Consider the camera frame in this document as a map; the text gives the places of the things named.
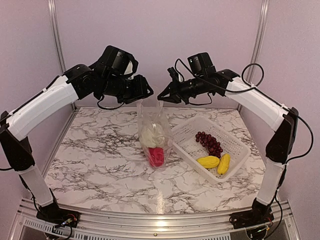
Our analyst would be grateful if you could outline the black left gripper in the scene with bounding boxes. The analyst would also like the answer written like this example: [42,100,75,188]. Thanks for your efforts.
[100,73,153,104]

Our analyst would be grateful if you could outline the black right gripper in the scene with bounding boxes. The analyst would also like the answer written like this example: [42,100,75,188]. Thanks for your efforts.
[157,74,208,105]

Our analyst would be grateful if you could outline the clear zip top bag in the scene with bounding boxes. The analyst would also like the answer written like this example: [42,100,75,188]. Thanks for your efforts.
[136,100,173,169]

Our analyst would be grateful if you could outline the white toy cauliflower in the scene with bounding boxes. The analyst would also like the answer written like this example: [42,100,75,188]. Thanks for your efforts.
[139,123,165,148]

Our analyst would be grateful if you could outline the red toy bell pepper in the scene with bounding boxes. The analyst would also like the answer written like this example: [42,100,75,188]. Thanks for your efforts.
[148,147,165,167]

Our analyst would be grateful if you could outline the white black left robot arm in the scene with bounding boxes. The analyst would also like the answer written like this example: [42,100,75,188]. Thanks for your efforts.
[0,45,153,225]

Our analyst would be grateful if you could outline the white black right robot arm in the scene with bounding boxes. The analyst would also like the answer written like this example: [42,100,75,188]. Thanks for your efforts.
[157,52,299,229]

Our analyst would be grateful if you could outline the white plastic mesh basket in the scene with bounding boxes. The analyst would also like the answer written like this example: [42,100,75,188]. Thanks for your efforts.
[172,116,251,185]

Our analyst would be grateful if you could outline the dark red toy grapes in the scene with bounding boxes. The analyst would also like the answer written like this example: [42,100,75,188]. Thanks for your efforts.
[195,131,224,158]

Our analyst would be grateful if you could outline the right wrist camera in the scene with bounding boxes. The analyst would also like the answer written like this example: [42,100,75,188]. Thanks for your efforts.
[167,67,185,83]

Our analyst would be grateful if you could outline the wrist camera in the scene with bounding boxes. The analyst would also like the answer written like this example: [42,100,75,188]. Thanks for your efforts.
[123,55,139,80]
[167,67,185,83]

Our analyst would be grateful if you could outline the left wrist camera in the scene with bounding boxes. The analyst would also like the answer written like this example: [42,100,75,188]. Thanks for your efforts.
[123,55,139,80]

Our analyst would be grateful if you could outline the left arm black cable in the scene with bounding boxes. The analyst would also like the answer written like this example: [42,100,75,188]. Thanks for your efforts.
[96,97,126,111]

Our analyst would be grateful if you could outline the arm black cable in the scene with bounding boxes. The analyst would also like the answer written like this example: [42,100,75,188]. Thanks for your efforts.
[96,97,126,111]
[174,58,265,95]

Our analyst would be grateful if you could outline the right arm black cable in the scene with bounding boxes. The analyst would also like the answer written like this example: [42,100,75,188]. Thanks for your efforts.
[174,58,265,95]

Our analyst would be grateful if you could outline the right aluminium frame post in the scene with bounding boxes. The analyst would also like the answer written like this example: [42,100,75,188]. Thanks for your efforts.
[243,0,270,68]

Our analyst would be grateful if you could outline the aluminium frame post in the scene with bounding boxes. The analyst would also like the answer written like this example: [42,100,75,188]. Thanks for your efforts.
[243,0,270,68]
[47,0,76,111]

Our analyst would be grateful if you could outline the left aluminium frame post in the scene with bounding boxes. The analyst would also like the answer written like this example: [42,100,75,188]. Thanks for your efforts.
[47,0,76,111]

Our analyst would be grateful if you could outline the aluminium front rail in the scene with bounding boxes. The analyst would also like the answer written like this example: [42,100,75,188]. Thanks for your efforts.
[9,197,301,240]

